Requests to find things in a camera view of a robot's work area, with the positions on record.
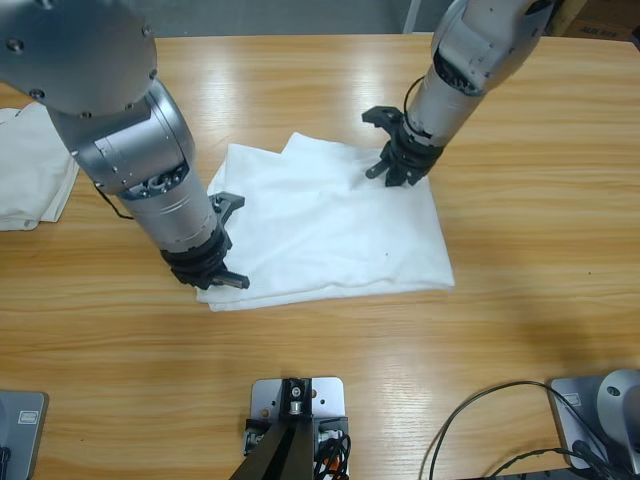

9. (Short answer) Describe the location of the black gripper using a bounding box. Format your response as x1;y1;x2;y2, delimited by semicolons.
360;104;447;190
160;192;252;294

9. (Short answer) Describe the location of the white Unitree T-shirt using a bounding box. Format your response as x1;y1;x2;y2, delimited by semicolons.
195;131;457;313
0;100;81;233

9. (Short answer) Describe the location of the brown cardboard box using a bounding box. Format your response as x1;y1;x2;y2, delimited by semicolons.
550;0;640;43

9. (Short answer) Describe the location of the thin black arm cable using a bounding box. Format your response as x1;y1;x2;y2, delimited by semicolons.
403;75;426;116
93;182;136;223

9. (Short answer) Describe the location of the white metal post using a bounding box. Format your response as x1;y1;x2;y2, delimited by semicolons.
402;0;426;35

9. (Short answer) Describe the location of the white block with dark post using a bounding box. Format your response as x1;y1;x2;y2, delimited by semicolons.
240;376;353;480

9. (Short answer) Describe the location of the black cable at base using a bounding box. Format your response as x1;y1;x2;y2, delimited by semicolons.
418;379;611;480

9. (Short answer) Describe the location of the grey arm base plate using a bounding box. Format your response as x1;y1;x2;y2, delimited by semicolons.
549;369;640;473
0;390;47;480

